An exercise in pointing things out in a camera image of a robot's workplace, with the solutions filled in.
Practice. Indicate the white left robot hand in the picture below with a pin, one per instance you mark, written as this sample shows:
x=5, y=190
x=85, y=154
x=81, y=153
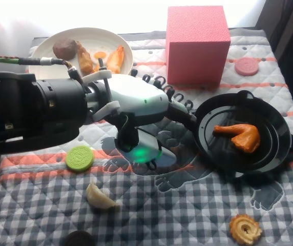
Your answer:
x=141, y=100

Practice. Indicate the black frying pan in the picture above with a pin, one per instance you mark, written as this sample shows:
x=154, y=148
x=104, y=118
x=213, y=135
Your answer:
x=208, y=143

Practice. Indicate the toy roast chicken leg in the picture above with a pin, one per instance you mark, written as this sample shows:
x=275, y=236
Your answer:
x=246, y=141

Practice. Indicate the red cube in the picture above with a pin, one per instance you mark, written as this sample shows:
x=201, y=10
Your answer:
x=197, y=59

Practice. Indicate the toy orange shrimp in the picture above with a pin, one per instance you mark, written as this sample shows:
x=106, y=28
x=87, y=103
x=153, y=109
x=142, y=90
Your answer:
x=115, y=59

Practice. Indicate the toy fried egg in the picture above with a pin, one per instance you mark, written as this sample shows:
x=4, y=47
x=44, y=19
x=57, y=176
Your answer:
x=100, y=55

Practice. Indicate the brown toy fried stick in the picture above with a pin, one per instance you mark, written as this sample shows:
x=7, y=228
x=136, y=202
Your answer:
x=85, y=60

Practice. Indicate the white round plate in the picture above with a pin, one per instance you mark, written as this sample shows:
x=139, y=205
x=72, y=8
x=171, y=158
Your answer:
x=90, y=38

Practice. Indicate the green sandwich cookie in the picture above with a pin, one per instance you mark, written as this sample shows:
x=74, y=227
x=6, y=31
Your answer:
x=80, y=159

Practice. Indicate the brown toy meat patty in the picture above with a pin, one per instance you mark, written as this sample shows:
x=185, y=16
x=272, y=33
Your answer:
x=64, y=48

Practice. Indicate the toy dumpling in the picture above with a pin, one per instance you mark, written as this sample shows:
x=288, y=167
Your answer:
x=99, y=198

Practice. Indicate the pink sandwich cookie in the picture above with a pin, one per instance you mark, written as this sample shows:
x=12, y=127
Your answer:
x=246, y=66

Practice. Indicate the grey quilt with bear print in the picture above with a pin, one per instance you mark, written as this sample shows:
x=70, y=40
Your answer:
x=162, y=217

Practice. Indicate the dark brown sandwich cookie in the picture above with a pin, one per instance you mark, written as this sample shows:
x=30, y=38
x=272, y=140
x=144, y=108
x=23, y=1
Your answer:
x=80, y=239

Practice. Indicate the swirl butter cookie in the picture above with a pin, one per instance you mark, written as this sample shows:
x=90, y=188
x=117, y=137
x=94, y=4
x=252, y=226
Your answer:
x=238, y=223

